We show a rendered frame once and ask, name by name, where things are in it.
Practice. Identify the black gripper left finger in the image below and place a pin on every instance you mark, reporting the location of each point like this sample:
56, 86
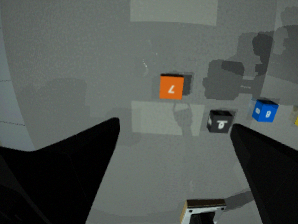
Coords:
60, 181

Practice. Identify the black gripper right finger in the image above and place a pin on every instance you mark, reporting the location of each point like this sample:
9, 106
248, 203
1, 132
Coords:
271, 169

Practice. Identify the blue block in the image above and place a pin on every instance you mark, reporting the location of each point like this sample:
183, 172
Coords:
264, 110

